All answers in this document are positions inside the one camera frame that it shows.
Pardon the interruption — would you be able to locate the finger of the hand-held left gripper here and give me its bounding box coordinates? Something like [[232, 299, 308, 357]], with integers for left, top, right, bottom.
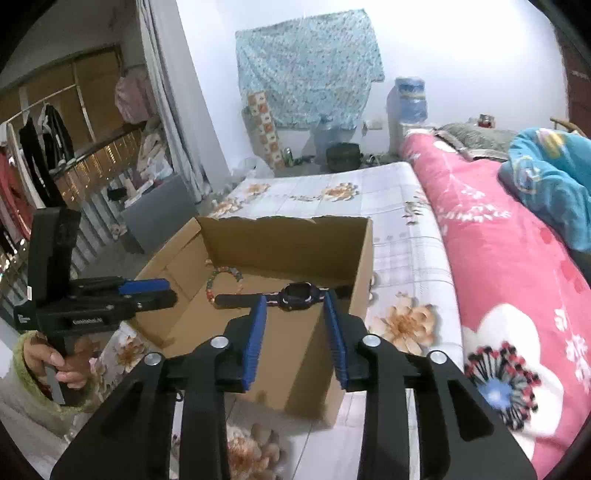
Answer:
[[74, 277, 170, 298], [110, 290, 178, 319]]

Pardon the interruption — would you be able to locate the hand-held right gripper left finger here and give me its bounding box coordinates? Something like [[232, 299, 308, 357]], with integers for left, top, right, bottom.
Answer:
[[50, 295, 269, 480]]

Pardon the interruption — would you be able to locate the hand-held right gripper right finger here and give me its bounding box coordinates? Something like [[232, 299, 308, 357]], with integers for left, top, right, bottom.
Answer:
[[323, 291, 539, 480]]

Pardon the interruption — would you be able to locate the brown cardboard box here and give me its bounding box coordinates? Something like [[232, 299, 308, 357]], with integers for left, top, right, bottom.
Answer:
[[127, 215, 374, 428]]

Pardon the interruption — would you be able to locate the multicolour bead bracelet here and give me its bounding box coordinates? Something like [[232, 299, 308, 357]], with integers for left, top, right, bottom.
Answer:
[[205, 269, 244, 308]]

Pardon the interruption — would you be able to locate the dark blue smart watch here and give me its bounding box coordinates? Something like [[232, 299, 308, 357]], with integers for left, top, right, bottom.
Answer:
[[215, 281, 354, 313]]

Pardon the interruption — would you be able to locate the person's left forearm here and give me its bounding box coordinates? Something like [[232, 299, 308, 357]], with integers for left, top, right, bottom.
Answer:
[[0, 330, 107, 462]]

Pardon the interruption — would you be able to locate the person's left hand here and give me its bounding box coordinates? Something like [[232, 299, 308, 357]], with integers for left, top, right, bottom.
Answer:
[[23, 333, 100, 388]]

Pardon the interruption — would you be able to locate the red hanging garment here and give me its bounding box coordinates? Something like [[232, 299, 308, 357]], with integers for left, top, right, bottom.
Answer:
[[0, 152, 34, 241]]

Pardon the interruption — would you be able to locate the grey cabinet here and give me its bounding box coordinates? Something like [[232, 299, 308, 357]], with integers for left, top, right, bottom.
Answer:
[[121, 174, 199, 254]]

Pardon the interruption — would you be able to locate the white floral bed sheet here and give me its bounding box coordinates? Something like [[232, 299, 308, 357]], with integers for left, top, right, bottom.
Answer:
[[88, 161, 465, 480]]

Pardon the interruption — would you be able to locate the black hanging garment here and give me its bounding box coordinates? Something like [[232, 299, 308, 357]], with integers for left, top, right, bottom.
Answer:
[[18, 104, 75, 208]]

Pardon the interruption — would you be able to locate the pile of folded cloths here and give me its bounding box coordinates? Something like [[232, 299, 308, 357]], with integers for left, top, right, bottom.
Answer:
[[137, 117, 176, 182]]

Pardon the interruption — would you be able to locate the white plastic bag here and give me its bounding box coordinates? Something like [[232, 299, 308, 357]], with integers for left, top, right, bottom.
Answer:
[[231, 157, 273, 182]]

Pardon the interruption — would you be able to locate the pink hanging garment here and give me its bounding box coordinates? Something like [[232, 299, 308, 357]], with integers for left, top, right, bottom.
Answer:
[[115, 69, 158, 124]]

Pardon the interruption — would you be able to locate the pink floral quilt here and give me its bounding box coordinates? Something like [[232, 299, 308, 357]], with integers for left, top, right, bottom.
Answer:
[[399, 131, 591, 478]]

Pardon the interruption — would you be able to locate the black pot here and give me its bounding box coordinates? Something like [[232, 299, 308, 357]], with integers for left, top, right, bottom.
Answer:
[[325, 143, 362, 172]]

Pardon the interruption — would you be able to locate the white curtain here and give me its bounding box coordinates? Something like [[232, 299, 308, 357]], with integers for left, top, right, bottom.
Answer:
[[139, 0, 232, 199]]

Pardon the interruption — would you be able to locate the orange checked cloth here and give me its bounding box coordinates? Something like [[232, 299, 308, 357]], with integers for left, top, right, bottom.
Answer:
[[247, 91, 286, 169]]

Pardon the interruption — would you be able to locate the white water dispenser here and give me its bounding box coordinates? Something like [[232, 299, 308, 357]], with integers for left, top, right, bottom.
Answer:
[[388, 120, 416, 155]]

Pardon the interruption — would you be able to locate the grey patterned pillow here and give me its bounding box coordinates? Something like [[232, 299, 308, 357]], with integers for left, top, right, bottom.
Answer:
[[434, 122, 518, 160]]

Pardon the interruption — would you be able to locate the blue water bottle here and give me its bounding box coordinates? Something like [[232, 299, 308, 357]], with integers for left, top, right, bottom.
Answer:
[[394, 76, 428, 123]]

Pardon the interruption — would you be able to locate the blue printed blanket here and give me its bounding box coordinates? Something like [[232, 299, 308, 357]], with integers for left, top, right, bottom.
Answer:
[[498, 127, 591, 252]]

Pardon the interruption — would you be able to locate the brown door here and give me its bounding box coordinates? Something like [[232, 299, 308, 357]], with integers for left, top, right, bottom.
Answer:
[[561, 37, 591, 137]]

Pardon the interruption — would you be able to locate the teal patterned wall cloth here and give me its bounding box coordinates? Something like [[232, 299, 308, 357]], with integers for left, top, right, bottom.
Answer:
[[235, 9, 385, 127]]

